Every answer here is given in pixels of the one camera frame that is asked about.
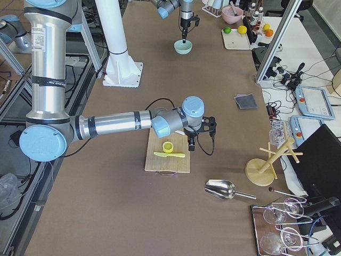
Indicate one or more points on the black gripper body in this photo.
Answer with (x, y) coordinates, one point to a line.
(190, 132)
(184, 20)

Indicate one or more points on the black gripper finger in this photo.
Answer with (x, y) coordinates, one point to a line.
(184, 35)
(191, 143)

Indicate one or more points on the white ceramic spoon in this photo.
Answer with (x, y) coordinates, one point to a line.
(180, 132)

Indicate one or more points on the light green bowl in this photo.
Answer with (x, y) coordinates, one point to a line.
(183, 48)

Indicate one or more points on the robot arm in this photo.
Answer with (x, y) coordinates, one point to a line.
(165, 8)
(50, 129)

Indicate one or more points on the pink bowl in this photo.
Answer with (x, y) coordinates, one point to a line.
(228, 14)

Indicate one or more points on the bamboo cutting board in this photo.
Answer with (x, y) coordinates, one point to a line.
(155, 163)

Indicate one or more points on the yellow lemon half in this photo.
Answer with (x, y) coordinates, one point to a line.
(168, 147)

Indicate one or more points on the yellow plastic knife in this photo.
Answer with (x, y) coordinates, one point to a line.
(160, 154)

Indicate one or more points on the green lime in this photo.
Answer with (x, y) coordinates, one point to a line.
(227, 30)

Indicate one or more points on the beige cartoon tray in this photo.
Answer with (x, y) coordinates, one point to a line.
(235, 40)

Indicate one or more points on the metal scoop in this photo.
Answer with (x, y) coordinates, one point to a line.
(224, 189)

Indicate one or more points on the grey folded cloth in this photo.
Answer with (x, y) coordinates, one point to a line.
(245, 101)

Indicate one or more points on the wooden cup rack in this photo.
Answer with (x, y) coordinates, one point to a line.
(261, 172)

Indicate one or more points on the orange fruit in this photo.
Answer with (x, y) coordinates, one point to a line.
(269, 33)

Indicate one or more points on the blue teach pendant lower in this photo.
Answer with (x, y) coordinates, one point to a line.
(303, 127)

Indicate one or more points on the blue teach pendant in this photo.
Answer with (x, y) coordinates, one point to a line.
(303, 127)
(314, 102)

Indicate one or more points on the wine glass rack tray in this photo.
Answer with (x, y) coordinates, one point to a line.
(276, 228)

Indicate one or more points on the blue teach pendant upper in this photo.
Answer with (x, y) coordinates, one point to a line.
(314, 102)

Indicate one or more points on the black monitor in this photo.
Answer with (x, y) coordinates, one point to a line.
(318, 169)

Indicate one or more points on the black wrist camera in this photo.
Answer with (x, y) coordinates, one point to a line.
(196, 20)
(209, 124)

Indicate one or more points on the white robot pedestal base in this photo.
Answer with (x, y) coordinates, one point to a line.
(121, 69)

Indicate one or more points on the aluminium frame post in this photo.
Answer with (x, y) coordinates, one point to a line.
(288, 15)

